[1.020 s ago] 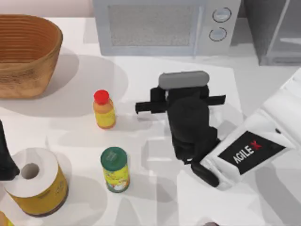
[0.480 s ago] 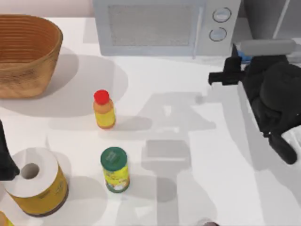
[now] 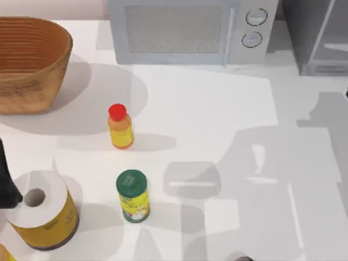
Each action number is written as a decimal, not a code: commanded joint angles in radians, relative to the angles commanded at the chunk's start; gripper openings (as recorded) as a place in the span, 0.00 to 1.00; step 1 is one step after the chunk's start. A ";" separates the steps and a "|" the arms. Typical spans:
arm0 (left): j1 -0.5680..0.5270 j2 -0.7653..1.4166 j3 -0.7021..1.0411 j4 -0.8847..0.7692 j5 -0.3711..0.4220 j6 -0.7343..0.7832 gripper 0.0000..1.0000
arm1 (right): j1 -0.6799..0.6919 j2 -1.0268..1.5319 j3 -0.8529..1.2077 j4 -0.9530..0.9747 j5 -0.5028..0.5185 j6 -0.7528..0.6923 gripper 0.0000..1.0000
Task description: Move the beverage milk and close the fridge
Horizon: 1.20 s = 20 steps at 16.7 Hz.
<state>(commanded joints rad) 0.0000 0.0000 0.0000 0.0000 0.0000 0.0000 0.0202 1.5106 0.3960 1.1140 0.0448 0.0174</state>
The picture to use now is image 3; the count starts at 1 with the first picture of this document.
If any brown woven basket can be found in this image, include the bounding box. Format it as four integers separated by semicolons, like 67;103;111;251
0;16;73;115

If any yellow bottle with red cap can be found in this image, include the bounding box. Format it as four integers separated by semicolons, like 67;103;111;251
107;103;134;151

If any microwave knob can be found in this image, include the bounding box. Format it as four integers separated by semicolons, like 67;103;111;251
241;31;263;49
245;7;269;27

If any microwave door handle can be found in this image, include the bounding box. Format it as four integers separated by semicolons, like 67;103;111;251
223;7;235;67

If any yellow object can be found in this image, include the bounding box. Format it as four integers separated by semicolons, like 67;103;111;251
0;243;17;261

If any yellow wrapped paper roll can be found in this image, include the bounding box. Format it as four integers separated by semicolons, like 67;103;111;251
2;170;80;251

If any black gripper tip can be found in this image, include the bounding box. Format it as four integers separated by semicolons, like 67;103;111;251
0;138;24;210

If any yellow can with green lid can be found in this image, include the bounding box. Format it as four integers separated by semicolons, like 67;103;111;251
116;169;151;223

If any pale microwave oven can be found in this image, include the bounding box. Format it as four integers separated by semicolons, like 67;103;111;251
105;0;279;67

